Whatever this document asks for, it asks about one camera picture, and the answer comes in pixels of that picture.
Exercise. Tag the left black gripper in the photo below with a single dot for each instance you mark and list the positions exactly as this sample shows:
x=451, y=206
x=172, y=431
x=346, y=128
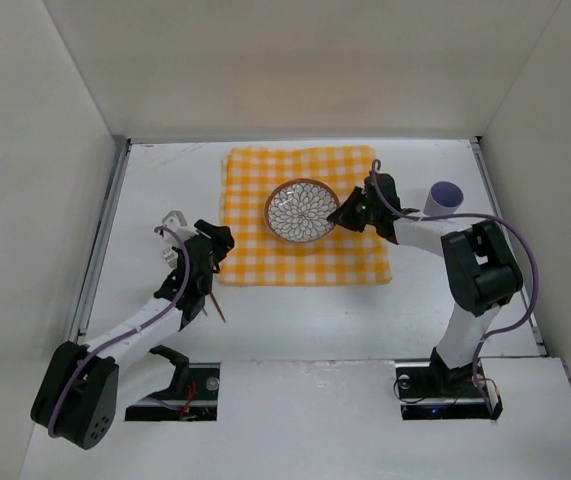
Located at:
x=210, y=248

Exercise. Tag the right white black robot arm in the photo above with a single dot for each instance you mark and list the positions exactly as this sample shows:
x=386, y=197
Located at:
x=481, y=270

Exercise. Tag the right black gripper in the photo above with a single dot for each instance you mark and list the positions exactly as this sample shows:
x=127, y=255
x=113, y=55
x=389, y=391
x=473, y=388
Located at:
x=360, y=211

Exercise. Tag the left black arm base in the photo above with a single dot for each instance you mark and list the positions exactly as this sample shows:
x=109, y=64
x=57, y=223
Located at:
x=167, y=386

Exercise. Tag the floral patterned bowl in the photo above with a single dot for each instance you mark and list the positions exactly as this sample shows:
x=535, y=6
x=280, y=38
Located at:
x=297, y=211

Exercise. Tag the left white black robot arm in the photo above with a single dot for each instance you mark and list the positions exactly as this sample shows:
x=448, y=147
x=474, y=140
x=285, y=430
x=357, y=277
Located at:
x=86, y=387

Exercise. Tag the copper spoon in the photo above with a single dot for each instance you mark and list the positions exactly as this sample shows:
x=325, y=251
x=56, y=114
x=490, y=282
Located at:
x=218, y=307

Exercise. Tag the lilac paper cup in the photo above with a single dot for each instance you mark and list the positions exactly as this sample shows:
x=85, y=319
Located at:
x=444, y=198

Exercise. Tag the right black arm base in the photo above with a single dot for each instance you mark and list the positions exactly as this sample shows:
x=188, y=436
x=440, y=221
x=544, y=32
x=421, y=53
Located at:
x=426, y=393

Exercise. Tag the yellow white checkered cloth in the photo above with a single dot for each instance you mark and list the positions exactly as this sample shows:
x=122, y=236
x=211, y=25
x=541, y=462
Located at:
x=260, y=258

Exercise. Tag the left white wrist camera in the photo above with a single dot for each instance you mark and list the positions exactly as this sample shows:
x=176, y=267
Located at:
x=176, y=222

